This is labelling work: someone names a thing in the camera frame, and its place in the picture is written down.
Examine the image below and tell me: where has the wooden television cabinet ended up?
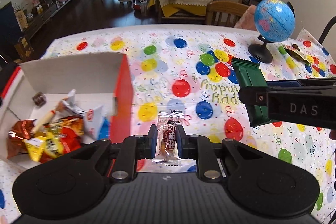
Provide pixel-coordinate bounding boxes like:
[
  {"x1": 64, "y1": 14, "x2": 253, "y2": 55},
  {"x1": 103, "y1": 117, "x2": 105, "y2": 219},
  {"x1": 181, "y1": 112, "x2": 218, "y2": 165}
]
[{"x1": 22, "y1": 0, "x2": 80, "y2": 39}]

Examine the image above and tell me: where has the black cabinet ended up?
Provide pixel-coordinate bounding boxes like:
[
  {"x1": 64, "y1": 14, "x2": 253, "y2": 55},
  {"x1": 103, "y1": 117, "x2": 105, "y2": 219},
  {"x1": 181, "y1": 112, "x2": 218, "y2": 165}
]
[{"x1": 0, "y1": 1, "x2": 21, "y2": 38}]

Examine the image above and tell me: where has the beige sausage stick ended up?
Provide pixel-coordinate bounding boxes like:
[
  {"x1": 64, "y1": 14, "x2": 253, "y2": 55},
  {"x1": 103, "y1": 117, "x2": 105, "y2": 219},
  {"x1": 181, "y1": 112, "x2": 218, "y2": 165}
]
[{"x1": 34, "y1": 108, "x2": 57, "y2": 133}]

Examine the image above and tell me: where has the balloon print tablecloth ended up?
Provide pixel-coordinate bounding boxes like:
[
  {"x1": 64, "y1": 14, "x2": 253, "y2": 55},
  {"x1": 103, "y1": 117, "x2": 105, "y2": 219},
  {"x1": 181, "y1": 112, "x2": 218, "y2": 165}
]
[{"x1": 0, "y1": 24, "x2": 336, "y2": 224}]

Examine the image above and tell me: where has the green snack packet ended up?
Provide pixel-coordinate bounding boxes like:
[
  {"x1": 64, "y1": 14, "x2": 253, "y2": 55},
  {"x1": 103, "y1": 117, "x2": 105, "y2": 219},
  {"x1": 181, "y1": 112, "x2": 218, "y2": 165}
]
[{"x1": 231, "y1": 57, "x2": 276, "y2": 128}]

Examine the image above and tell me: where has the dark green snack wrapper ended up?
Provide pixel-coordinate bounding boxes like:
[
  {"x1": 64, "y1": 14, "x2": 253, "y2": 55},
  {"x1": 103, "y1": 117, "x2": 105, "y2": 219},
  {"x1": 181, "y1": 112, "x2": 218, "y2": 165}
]
[{"x1": 280, "y1": 43, "x2": 310, "y2": 65}]

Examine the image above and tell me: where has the dark brown candy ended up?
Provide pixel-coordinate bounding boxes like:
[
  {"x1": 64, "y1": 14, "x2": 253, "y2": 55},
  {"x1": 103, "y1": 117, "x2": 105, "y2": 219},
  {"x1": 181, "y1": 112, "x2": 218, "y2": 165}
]
[{"x1": 32, "y1": 91, "x2": 47, "y2": 107}]

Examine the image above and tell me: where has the grey desk lamp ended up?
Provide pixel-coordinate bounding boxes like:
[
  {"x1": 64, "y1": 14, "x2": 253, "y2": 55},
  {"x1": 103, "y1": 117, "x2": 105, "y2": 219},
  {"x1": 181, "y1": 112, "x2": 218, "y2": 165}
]
[{"x1": 318, "y1": 15, "x2": 336, "y2": 44}]

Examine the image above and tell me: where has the clear red label snack packet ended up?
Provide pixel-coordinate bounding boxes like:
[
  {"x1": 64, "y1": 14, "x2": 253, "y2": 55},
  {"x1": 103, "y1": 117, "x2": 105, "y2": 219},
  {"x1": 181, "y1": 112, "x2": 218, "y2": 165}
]
[{"x1": 152, "y1": 110, "x2": 184, "y2": 167}]

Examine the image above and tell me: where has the red cardboard box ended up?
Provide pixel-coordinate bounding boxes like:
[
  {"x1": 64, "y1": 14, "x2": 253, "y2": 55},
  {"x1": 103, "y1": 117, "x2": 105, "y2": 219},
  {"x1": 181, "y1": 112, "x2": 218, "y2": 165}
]
[{"x1": 0, "y1": 52, "x2": 135, "y2": 164}]

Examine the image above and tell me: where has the orange foil snack bag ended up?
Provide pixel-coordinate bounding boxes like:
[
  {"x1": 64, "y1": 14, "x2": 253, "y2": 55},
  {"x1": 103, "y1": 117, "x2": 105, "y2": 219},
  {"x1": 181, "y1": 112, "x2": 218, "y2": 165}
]
[{"x1": 7, "y1": 119, "x2": 37, "y2": 159}]

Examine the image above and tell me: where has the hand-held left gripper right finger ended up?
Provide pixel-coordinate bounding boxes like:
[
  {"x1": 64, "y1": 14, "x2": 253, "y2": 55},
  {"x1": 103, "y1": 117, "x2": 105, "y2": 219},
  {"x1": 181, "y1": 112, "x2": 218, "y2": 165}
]
[{"x1": 176, "y1": 124, "x2": 265, "y2": 184}]

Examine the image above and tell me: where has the blue white snack packet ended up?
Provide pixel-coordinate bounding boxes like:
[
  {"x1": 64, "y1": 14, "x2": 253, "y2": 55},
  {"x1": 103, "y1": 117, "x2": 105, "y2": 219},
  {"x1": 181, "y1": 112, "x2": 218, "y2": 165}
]
[{"x1": 84, "y1": 106, "x2": 112, "y2": 141}]

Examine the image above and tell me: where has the red yellow snack bag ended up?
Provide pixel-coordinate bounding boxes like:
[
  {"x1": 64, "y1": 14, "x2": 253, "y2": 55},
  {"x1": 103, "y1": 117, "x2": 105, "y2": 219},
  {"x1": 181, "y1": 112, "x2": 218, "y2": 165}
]
[{"x1": 25, "y1": 116, "x2": 85, "y2": 164}]

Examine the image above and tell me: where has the black jacket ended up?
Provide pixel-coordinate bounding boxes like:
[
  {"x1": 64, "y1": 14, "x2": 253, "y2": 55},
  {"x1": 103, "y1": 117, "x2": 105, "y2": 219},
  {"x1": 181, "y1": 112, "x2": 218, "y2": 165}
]
[{"x1": 0, "y1": 55, "x2": 20, "y2": 75}]

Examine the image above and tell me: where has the pink fuzzy cloth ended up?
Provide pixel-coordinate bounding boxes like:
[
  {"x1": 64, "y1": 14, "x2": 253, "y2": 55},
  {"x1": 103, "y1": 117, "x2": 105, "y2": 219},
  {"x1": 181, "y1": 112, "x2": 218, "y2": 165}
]
[{"x1": 234, "y1": 5, "x2": 258, "y2": 30}]

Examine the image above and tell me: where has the wooden chair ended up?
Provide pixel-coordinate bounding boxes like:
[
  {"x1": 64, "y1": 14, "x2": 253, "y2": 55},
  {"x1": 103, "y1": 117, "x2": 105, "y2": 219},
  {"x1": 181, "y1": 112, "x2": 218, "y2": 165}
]
[{"x1": 206, "y1": 0, "x2": 250, "y2": 28}]

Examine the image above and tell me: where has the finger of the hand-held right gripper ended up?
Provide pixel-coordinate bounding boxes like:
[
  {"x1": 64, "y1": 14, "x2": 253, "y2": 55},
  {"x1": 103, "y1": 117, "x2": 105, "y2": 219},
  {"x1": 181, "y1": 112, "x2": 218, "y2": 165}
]
[
  {"x1": 238, "y1": 86, "x2": 269, "y2": 111},
  {"x1": 266, "y1": 78, "x2": 336, "y2": 92}
]

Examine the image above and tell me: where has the blue desk globe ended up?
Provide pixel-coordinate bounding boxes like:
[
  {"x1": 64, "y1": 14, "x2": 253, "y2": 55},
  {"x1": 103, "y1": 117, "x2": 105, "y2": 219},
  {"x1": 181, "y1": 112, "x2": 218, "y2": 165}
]
[{"x1": 248, "y1": 0, "x2": 296, "y2": 64}]

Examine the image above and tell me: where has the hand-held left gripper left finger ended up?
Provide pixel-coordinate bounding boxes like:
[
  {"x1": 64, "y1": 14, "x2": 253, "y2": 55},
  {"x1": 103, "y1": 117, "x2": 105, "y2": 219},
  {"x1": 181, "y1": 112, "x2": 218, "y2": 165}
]
[{"x1": 67, "y1": 124, "x2": 158, "y2": 184}]

